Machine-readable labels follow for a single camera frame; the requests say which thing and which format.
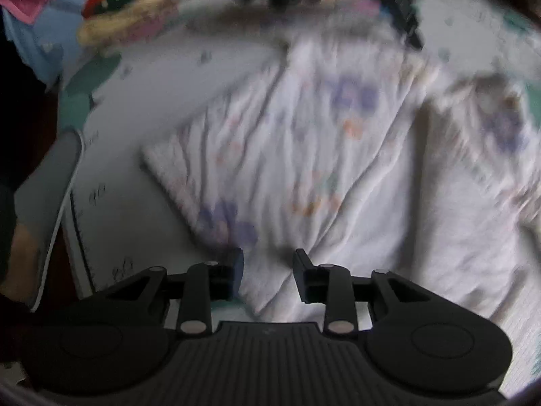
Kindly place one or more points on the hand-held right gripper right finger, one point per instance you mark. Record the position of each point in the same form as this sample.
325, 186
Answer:
300, 270

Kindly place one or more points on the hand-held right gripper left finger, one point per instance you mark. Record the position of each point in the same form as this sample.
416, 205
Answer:
238, 268

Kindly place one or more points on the white floral garment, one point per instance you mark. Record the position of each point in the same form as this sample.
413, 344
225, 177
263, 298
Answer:
321, 156

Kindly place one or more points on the grey slipper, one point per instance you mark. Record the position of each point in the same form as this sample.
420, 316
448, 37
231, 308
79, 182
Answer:
46, 203

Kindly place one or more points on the beige cloth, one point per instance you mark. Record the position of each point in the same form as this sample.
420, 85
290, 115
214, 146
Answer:
126, 23

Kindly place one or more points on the person's foot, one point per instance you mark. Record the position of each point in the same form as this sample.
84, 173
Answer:
23, 258

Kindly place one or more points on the light blue blanket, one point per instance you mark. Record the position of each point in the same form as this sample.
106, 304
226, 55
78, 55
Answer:
42, 46

